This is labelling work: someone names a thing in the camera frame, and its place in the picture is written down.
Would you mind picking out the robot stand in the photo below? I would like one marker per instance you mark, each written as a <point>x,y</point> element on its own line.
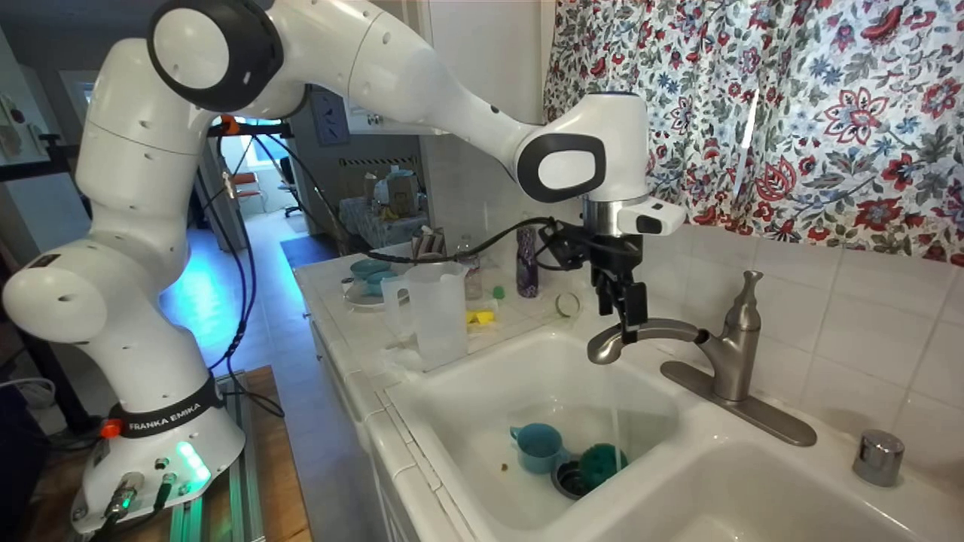
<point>282,489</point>

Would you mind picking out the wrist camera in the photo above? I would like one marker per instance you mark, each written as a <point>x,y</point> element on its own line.
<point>566,245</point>

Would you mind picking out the stack of teal bowls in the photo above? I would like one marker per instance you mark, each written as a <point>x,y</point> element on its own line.
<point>369,272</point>

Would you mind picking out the framed wall picture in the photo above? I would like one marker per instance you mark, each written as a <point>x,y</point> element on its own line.
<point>330,118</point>

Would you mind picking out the green scrubber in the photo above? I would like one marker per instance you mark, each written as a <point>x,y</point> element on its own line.
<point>602,463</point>

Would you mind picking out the clear plastic bottle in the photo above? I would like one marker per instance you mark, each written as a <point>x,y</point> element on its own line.
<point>471,275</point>

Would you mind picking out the white plate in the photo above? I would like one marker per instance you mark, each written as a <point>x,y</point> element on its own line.
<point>361,298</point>

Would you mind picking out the office chair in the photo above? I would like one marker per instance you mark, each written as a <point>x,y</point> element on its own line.
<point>289,184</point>

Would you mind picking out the purple bottle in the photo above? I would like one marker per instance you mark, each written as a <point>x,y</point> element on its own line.
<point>527,263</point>

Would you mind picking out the table with cloth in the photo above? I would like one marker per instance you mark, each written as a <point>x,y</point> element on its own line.
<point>376,222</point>

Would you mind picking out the teal cup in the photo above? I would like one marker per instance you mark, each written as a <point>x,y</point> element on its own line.
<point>538,448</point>

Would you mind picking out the chrome round cap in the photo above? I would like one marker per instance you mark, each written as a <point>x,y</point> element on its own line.
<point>878,457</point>

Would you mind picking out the clear plastic measuring jug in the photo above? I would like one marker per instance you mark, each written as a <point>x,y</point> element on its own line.
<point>440,316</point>

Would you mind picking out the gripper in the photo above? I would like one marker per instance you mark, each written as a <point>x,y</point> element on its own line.
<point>617,256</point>

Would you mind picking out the orange chair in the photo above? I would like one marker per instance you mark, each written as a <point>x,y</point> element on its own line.
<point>247,184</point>

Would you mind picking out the brushed steel tap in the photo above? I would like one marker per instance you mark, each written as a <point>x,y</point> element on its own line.
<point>723,361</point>

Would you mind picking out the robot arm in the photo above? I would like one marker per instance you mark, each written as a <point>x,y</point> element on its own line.
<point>135,173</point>

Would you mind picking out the yellow sponge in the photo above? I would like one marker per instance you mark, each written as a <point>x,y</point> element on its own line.
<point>480,317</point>

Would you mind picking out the white double sink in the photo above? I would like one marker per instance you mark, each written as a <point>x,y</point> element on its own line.
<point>527,384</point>

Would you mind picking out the tap lever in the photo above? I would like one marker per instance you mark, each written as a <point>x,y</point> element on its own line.
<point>745,301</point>

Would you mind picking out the floral curtain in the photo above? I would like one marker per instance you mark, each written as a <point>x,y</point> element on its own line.
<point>791,113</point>

